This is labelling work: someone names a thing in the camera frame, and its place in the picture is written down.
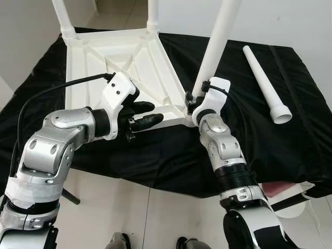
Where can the grey left robot foot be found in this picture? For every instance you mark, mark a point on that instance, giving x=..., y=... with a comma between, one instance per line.
x=119, y=241

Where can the white plastic table top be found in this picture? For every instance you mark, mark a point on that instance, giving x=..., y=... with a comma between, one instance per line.
x=93, y=62

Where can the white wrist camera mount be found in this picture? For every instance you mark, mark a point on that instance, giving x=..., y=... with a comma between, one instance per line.
x=222, y=83
x=119, y=96

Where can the grey right robot foot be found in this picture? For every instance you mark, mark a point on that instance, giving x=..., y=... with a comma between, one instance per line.
x=192, y=243

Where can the white plastic table leg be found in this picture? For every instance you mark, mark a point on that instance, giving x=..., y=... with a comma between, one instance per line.
x=218, y=46
x=62, y=18
x=153, y=13
x=264, y=83

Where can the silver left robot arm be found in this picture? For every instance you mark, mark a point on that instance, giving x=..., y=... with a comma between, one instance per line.
x=46, y=155

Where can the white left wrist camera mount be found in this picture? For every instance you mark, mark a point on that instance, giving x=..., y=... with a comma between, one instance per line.
x=119, y=96

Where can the black table cloth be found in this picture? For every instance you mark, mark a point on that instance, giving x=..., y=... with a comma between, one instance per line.
x=290, y=145

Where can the grey robot foot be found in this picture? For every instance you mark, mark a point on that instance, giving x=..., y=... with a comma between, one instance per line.
x=192, y=243
x=119, y=241

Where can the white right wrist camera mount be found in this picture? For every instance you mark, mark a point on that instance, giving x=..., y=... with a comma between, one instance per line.
x=222, y=83

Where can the white round plastic base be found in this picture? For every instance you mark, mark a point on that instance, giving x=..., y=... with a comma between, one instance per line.
x=303, y=205

